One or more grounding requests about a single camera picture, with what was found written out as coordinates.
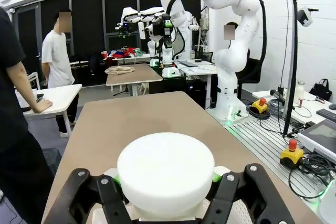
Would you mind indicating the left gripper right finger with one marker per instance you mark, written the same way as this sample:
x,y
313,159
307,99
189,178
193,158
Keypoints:
x,y
244,197

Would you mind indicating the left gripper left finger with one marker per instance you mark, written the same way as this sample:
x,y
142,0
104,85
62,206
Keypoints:
x,y
84,197

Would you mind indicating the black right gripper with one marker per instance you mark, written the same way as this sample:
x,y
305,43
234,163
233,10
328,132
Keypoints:
x,y
157,27

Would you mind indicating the white round flask cap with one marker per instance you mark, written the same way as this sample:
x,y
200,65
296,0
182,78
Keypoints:
x,y
165,166

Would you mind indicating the person's left forearm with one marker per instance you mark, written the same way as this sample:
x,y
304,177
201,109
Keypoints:
x,y
23,87

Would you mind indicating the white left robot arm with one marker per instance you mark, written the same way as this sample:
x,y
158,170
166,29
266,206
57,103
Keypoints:
x,y
328,203

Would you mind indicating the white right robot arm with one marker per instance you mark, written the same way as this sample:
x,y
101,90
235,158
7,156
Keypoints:
x,y
231,58

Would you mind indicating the person's left hand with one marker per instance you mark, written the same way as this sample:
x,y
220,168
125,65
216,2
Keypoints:
x,y
42,105

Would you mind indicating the pile of colourful clothes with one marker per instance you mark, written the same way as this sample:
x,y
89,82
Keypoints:
x,y
126,52

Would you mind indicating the brown background table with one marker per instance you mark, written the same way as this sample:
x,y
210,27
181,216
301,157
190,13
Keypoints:
x,y
139,73

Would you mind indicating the beige folded cloth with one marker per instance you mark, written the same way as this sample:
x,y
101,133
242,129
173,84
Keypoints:
x,y
119,70

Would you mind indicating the yellow emergency stop button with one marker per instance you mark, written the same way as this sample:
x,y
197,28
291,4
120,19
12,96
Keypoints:
x,y
259,105
292,154

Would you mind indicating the person in black t-shirt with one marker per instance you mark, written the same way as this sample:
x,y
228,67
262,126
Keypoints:
x,y
15,129

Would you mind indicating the grey tablet monitor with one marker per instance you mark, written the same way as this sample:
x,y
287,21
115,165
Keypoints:
x,y
320,136

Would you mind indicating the white side table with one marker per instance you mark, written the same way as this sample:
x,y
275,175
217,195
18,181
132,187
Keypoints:
x,y
63,98

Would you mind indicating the person in white t-shirt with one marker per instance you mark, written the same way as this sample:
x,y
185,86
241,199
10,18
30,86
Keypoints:
x,y
56,56

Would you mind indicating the black keyboard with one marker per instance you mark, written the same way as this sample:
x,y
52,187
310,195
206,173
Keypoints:
x,y
326,115

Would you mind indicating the white plastic bottle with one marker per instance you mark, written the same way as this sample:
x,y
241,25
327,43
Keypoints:
x,y
300,93

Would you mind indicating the black handbag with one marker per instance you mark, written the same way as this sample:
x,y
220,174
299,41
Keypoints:
x,y
320,91

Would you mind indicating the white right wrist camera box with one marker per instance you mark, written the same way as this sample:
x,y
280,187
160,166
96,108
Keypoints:
x,y
141,30

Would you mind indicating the black camera stand pole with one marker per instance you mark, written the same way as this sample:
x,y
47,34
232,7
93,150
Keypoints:
x,y
291,77

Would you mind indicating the white mounted camera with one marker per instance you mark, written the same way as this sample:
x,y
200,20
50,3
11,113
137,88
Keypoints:
x,y
305,16

